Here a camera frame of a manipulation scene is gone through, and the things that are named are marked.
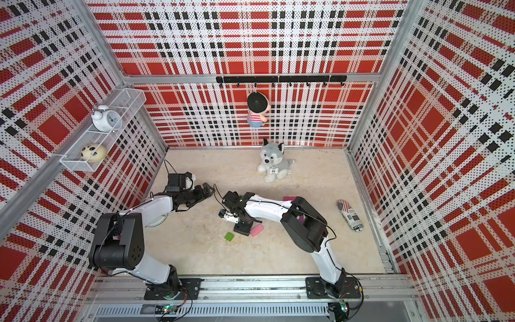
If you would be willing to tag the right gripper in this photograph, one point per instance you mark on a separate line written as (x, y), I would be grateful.
(241, 229)

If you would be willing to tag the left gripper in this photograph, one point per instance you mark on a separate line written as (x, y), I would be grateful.
(200, 195)

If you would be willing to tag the light pink block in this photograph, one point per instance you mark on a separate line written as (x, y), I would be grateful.
(256, 230)

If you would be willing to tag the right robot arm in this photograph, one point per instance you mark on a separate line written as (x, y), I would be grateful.
(307, 228)

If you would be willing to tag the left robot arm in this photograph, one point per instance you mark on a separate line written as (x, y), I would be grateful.
(119, 242)

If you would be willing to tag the green cube left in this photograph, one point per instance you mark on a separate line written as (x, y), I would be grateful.
(229, 236)

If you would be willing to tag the grey husky plush toy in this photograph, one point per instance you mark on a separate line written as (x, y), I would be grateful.
(273, 163)

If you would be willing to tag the panda face ball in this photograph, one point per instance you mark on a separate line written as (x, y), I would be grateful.
(93, 153)

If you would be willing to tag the left electronics board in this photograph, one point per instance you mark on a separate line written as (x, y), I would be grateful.
(168, 309)

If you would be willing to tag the electronics board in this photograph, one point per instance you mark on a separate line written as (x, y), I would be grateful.
(338, 311)
(168, 309)

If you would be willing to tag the white alarm clock on shelf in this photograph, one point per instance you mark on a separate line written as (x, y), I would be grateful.
(106, 120)

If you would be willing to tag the right electronics board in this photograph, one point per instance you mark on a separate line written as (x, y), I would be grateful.
(338, 311)

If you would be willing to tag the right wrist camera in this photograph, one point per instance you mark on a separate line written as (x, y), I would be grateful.
(227, 216)

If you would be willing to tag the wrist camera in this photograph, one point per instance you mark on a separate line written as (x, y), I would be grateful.
(189, 180)
(227, 216)

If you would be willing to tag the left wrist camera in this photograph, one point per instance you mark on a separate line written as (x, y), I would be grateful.
(189, 180)

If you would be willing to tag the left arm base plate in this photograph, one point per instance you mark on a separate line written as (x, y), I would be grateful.
(177, 289)

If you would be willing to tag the white wire shelf basket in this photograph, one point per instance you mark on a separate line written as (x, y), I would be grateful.
(127, 102)

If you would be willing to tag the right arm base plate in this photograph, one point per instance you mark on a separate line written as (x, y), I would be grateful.
(345, 288)

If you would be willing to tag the black hook rail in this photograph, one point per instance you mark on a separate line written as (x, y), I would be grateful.
(281, 79)

